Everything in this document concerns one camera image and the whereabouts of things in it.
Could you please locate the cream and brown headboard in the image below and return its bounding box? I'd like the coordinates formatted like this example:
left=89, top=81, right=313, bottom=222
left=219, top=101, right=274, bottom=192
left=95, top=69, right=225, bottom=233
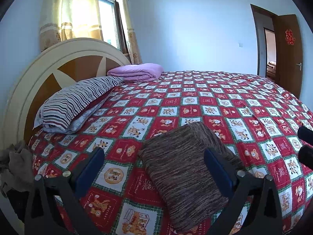
left=0, top=37, right=131, bottom=157

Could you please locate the window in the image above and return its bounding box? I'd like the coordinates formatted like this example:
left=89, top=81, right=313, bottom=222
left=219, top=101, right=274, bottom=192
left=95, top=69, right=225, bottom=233
left=98, top=0, right=129, bottom=54

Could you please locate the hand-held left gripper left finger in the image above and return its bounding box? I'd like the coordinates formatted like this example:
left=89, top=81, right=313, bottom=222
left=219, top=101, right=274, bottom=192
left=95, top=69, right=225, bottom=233
left=23, top=147, right=105, bottom=235

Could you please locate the brown knit sweater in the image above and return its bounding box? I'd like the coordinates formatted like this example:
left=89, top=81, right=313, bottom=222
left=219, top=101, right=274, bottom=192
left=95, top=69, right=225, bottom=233
left=138, top=122, right=245, bottom=233

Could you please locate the dark wooden door frame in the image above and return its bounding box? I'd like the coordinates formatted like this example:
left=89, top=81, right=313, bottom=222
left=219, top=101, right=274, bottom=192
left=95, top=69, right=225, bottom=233
left=250, top=4, right=279, bottom=84

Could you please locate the red printed bedspread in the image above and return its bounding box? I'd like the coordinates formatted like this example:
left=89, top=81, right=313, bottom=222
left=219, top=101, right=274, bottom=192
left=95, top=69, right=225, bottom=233
left=28, top=70, right=313, bottom=235

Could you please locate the grey floral pillow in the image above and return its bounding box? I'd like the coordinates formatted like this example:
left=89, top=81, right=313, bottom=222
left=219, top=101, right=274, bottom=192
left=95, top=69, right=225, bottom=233
left=41, top=98, right=108, bottom=135

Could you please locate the folded pink blanket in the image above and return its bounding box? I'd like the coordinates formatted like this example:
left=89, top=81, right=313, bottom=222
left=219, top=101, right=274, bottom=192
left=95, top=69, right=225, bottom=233
left=107, top=63, right=164, bottom=82

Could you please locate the striped pillow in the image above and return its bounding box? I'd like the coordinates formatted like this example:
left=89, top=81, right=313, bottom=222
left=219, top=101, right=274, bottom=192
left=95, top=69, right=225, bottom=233
left=34, top=76, right=125, bottom=131

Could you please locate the narrow yellow curtain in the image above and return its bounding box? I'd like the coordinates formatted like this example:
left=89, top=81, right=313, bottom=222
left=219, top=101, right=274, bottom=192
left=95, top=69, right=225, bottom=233
left=116, top=0, right=143, bottom=64

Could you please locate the olive crumpled cloth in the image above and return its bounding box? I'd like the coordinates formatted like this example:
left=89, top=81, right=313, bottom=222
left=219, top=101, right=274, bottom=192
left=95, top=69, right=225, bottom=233
left=0, top=141, right=35, bottom=197

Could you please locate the red paper door decoration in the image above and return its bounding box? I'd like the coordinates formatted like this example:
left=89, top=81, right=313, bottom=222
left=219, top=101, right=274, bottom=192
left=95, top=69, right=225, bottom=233
left=285, top=29, right=295, bottom=45

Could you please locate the wide yellow curtain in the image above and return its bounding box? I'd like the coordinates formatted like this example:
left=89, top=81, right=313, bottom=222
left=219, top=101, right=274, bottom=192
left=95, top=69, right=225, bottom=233
left=39, top=0, right=103, bottom=52

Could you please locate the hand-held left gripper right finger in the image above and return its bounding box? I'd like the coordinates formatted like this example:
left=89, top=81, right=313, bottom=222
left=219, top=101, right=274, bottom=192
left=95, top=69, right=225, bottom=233
left=204, top=148, right=284, bottom=235

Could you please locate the brown wooden door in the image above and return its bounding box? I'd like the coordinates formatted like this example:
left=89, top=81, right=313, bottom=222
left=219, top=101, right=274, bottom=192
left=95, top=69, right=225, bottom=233
left=275, top=14, right=304, bottom=101

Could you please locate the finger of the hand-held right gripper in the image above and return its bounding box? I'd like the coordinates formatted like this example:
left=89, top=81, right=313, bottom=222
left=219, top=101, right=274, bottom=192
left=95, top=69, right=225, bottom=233
left=297, top=126, right=313, bottom=145
left=298, top=146, right=313, bottom=170

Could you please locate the brown sofa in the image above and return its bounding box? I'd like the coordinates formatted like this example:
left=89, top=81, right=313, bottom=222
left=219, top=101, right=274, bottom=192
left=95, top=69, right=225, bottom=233
left=266, top=61, right=277, bottom=77

